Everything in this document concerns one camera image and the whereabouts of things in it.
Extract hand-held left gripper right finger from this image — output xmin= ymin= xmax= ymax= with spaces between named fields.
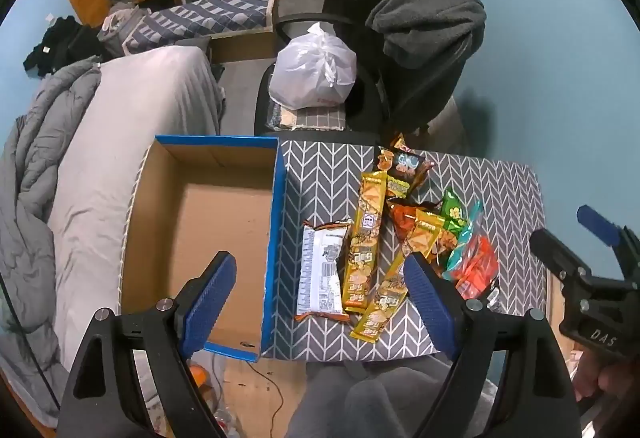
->
xmin=402 ymin=253 xmax=583 ymax=438

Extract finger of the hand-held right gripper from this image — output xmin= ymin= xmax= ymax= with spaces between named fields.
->
xmin=576 ymin=205 xmax=640 ymax=281
xmin=529 ymin=229 xmax=601 ymax=286

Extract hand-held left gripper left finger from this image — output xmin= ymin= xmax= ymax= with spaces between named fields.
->
xmin=57 ymin=250 xmax=238 ymax=438

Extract teal snack packet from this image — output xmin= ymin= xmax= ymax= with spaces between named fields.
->
xmin=442 ymin=200 xmax=483 ymax=281

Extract blue-rimmed cardboard box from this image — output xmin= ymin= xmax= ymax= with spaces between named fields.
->
xmin=119 ymin=134 xmax=287 ymax=364

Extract long yellow snack packet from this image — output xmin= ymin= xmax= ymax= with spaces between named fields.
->
xmin=342 ymin=170 xmax=389 ymax=315
xmin=349 ymin=209 xmax=447 ymax=344

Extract white snack packet orange edges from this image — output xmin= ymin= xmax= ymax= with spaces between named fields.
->
xmin=295 ymin=219 xmax=352 ymax=325

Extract person's right hand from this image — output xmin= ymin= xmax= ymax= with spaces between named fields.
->
xmin=575 ymin=350 xmax=640 ymax=419

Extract red snack packet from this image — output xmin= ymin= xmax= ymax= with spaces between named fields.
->
xmin=455 ymin=235 xmax=501 ymax=303

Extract green snack packet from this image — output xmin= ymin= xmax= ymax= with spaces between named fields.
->
xmin=440 ymin=188 xmax=468 ymax=239

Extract person's grey pants legs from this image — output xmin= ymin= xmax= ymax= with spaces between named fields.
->
xmin=290 ymin=358 xmax=496 ymax=438

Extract dark snack packet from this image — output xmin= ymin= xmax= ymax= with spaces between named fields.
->
xmin=372 ymin=145 xmax=433 ymax=199

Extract grey herringbone table cover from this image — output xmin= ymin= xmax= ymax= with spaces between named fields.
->
xmin=262 ymin=138 xmax=548 ymax=361

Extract bed with grey sheet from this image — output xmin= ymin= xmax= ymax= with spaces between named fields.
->
xmin=47 ymin=45 xmax=226 ymax=369

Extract black office chair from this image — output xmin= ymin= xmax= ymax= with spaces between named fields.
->
xmin=254 ymin=12 xmax=486 ymax=136

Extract checked seat cushion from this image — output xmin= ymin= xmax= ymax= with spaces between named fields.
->
xmin=267 ymin=100 xmax=348 ymax=131

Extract grey comforter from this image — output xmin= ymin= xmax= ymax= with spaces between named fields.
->
xmin=0 ymin=58 xmax=103 ymax=429

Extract white plastic bag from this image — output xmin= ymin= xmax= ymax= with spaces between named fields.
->
xmin=269 ymin=22 xmax=358 ymax=111

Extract grey hoodie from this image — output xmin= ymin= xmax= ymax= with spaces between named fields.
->
xmin=365 ymin=0 xmax=487 ymax=68

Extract grey clothes pile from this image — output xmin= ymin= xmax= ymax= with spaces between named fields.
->
xmin=97 ymin=2 xmax=146 ymax=53

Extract black clothes pile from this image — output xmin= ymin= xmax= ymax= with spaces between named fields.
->
xmin=22 ymin=16 xmax=106 ymax=73

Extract thin floor cable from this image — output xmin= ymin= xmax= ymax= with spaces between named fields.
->
xmin=247 ymin=360 xmax=286 ymax=438

